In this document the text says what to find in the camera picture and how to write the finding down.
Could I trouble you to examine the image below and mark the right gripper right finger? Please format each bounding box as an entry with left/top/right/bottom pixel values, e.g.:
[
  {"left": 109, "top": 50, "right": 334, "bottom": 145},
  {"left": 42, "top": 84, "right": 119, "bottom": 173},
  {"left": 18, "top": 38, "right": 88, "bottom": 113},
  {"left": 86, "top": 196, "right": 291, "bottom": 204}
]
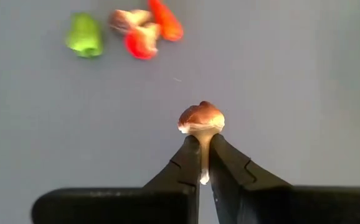
[{"left": 208, "top": 133, "right": 360, "bottom": 224}]

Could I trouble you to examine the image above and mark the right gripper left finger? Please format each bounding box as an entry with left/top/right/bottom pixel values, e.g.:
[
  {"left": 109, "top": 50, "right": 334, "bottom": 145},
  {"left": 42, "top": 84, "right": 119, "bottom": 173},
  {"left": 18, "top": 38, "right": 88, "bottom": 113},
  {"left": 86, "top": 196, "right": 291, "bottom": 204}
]
[{"left": 31, "top": 135, "right": 202, "bottom": 224}]

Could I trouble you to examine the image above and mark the brown-capped toy mushroom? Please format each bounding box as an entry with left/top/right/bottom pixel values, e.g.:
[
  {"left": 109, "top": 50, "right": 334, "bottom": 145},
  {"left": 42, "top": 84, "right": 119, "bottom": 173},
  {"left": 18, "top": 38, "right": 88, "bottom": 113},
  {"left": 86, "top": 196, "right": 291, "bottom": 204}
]
[
  {"left": 108, "top": 8, "right": 153, "bottom": 34},
  {"left": 177, "top": 100, "right": 225, "bottom": 186}
]

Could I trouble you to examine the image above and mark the red-capped toy mushroom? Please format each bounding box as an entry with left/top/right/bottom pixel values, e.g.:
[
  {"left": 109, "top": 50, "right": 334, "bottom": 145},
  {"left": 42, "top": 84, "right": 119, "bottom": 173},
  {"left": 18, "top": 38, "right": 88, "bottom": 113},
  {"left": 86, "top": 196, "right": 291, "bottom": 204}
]
[{"left": 123, "top": 22, "right": 162, "bottom": 61}]

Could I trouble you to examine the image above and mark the green toy pepper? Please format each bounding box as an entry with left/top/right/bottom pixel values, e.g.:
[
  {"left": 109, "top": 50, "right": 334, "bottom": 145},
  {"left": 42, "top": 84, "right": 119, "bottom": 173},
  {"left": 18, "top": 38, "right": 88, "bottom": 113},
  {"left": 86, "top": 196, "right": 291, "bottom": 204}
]
[{"left": 64, "top": 11, "right": 104, "bottom": 59}]

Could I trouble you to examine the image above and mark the orange-red toy chili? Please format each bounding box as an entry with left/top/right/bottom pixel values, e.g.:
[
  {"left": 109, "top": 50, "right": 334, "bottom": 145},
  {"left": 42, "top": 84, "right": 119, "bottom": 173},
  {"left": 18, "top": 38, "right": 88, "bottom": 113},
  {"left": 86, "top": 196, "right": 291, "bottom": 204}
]
[{"left": 147, "top": 0, "right": 185, "bottom": 42}]

